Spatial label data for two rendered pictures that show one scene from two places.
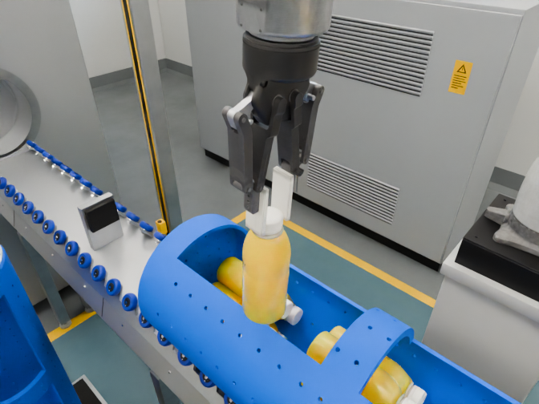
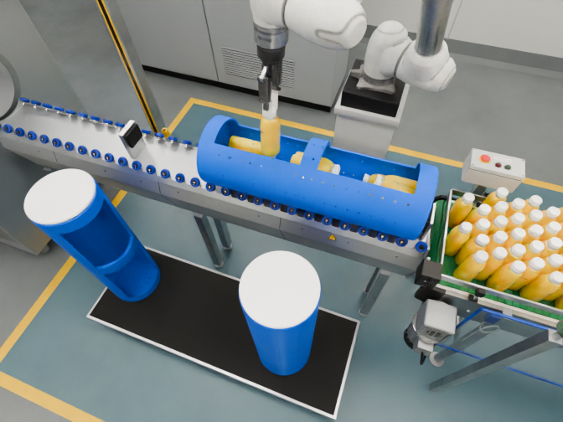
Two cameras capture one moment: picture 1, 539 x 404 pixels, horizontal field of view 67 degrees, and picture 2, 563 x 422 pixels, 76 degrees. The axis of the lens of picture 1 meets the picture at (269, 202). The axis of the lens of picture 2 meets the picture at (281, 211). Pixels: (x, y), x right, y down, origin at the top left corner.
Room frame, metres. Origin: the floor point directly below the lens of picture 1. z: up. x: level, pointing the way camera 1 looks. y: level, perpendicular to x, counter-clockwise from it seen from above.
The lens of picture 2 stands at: (-0.42, 0.28, 2.20)
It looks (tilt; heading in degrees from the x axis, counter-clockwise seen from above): 57 degrees down; 340
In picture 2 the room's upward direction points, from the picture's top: 3 degrees counter-clockwise
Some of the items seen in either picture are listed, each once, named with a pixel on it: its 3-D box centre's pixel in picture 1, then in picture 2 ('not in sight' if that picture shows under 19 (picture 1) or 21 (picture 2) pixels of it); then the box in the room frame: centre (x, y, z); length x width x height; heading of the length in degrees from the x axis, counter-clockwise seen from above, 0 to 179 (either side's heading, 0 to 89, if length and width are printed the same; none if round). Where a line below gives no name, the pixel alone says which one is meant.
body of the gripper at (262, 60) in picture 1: (278, 78); (271, 58); (0.41, -0.01, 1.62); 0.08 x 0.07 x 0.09; 136
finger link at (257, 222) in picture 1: (256, 208); (266, 108); (0.40, 0.02, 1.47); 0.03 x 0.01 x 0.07; 45
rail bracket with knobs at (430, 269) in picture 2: not in sight; (427, 274); (-0.11, -0.40, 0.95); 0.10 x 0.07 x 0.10; 138
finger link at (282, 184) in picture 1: (281, 194); (272, 100); (0.43, -0.02, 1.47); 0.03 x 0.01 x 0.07; 45
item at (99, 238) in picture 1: (103, 223); (134, 140); (0.96, 0.49, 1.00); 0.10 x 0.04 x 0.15; 138
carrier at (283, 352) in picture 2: not in sight; (282, 324); (0.02, 0.14, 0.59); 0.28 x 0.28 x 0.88
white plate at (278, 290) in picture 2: not in sight; (279, 287); (0.02, 0.14, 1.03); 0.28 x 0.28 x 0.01
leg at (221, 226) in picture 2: not in sight; (220, 223); (0.82, 0.24, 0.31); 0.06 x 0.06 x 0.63; 48
